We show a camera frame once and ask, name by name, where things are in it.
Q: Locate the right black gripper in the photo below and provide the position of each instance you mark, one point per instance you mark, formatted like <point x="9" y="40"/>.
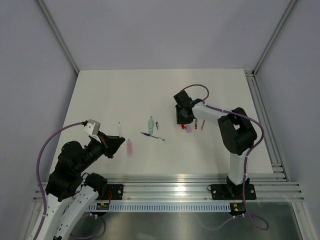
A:
<point x="180" y="120"/>

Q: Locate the green highlighter marker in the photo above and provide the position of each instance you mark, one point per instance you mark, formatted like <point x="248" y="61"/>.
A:
<point x="150" y="125"/>

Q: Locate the red gel pen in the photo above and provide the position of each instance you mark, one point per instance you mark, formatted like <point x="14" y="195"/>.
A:
<point x="196" y="124"/>

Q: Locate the clear red-tipped pen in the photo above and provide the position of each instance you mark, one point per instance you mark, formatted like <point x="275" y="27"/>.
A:
<point x="120" y="130"/>

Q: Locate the right aluminium side rail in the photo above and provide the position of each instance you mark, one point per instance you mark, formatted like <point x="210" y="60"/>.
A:
<point x="276" y="159"/>

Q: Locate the aluminium front rail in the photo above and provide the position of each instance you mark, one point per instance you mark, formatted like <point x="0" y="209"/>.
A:
<point x="194" y="187"/>

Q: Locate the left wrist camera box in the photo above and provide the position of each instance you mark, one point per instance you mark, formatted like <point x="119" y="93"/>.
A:
<point x="91" y="128"/>

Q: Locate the pink highlighter marker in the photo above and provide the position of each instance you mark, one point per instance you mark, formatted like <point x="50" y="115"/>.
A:
<point x="129" y="148"/>

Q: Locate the left aluminium frame post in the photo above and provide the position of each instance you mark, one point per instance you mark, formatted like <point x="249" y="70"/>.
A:
<point x="43" y="8"/>

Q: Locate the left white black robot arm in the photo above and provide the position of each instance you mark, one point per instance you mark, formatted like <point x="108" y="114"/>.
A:
<point x="68" y="194"/>

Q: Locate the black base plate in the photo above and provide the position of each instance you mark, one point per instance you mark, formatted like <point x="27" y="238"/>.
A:
<point x="114" y="192"/>
<point x="228" y="193"/>

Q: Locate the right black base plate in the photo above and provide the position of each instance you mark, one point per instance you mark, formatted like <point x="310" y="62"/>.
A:
<point x="228" y="193"/>

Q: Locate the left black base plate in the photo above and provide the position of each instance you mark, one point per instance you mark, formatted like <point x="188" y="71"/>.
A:
<point x="114" y="192"/>

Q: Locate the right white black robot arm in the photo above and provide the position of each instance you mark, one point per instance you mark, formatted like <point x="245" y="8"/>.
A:
<point x="237" y="133"/>

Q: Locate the white slotted cable duct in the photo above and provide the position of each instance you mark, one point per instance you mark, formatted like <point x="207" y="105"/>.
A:
<point x="165" y="207"/>

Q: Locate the blue ballpoint pen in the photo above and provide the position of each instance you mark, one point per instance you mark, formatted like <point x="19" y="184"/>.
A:
<point x="152" y="136"/>

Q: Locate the pink highlighter cap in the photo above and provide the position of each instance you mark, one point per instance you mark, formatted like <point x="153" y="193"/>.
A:
<point x="188" y="129"/>

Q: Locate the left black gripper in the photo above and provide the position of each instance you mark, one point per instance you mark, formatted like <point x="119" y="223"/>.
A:
<point x="110" y="144"/>

